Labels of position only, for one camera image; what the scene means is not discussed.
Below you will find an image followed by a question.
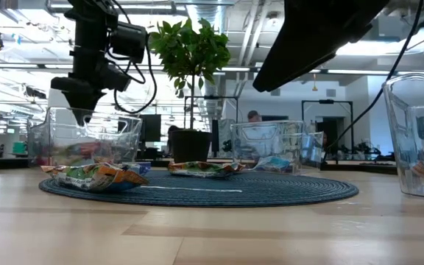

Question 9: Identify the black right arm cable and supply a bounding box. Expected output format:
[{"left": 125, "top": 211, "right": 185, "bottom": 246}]
[{"left": 323, "top": 0, "right": 424, "bottom": 160}]

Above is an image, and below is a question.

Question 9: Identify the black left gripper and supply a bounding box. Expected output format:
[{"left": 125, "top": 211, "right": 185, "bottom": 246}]
[{"left": 49, "top": 60, "right": 133, "bottom": 127}]

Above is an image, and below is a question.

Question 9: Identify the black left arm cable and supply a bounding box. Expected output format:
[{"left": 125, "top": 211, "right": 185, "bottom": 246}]
[{"left": 107, "top": 0, "right": 158, "bottom": 115}]

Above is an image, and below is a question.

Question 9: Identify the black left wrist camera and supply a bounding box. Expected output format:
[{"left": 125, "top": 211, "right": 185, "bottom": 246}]
[{"left": 110, "top": 21, "right": 149, "bottom": 65}]

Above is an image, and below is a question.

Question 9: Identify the black background monitor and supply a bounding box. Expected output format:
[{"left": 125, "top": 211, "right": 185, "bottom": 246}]
[{"left": 140, "top": 113, "right": 162, "bottom": 143}]

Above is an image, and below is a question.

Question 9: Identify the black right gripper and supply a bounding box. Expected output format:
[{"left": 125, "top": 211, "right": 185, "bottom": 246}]
[{"left": 252, "top": 0, "right": 389, "bottom": 93}]

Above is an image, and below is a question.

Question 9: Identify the orange granola bar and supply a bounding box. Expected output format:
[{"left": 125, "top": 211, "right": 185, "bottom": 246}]
[
  {"left": 410, "top": 160, "right": 424, "bottom": 186},
  {"left": 40, "top": 161, "right": 150, "bottom": 193},
  {"left": 167, "top": 160, "right": 247, "bottom": 180}
]

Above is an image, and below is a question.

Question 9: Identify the blue granola bar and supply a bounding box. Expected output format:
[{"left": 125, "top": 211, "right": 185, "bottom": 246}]
[
  {"left": 121, "top": 160, "right": 152, "bottom": 177},
  {"left": 252, "top": 155, "right": 294, "bottom": 174}
]

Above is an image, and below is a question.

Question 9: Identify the black background rig frame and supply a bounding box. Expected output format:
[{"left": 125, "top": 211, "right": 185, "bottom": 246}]
[{"left": 301, "top": 99, "right": 355, "bottom": 165}]

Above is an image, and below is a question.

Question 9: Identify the green plant in black pot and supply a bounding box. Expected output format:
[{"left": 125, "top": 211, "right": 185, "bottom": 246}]
[{"left": 147, "top": 17, "right": 232, "bottom": 165}]

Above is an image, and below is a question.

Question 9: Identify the clear plastic bin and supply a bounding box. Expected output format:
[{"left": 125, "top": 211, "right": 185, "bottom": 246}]
[
  {"left": 26, "top": 106, "right": 144, "bottom": 167},
  {"left": 230, "top": 119, "right": 324, "bottom": 174},
  {"left": 382, "top": 72, "right": 424, "bottom": 200}
]

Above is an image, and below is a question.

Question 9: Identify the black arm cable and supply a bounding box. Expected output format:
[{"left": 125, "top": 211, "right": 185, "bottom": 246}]
[
  {"left": 107, "top": 0, "right": 158, "bottom": 115},
  {"left": 323, "top": 0, "right": 424, "bottom": 160}
]

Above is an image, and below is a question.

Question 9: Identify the round dark blue woven placemat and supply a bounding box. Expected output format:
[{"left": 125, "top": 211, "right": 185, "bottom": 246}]
[{"left": 38, "top": 169, "right": 360, "bottom": 209}]

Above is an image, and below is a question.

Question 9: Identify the black aluminium table frame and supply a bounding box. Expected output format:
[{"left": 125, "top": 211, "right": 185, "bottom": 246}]
[{"left": 0, "top": 157, "right": 398, "bottom": 176}]

